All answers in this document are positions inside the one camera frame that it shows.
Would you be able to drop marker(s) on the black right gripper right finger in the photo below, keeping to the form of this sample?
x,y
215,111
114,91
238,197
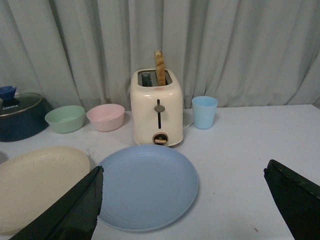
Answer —
x,y
297,200

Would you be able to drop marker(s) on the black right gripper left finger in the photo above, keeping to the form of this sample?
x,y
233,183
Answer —
x,y
74,216

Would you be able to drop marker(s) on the cream plate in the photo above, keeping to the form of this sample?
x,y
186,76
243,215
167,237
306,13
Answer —
x,y
31,182

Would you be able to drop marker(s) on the blue plate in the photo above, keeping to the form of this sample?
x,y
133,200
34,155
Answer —
x,y
146,187

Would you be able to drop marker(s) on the green bowl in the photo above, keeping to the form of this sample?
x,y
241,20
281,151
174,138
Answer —
x,y
66,119

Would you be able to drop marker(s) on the pink bowl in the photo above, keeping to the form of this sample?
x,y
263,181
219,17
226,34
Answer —
x,y
106,117

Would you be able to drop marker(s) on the dark blue pot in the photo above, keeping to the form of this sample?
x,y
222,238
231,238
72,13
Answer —
x,y
25,124

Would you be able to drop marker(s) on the light blue cup right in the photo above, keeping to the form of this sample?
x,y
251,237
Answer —
x,y
204,109

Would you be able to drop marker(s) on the cream toaster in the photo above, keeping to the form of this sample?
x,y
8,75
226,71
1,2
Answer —
x,y
157,111

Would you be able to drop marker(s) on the glass pot lid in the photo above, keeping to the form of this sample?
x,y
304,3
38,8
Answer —
x,y
12,103

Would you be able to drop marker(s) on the grey curtain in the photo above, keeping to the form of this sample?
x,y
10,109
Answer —
x,y
241,52

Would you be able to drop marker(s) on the toast slice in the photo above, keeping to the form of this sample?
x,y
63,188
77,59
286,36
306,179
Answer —
x,y
160,67

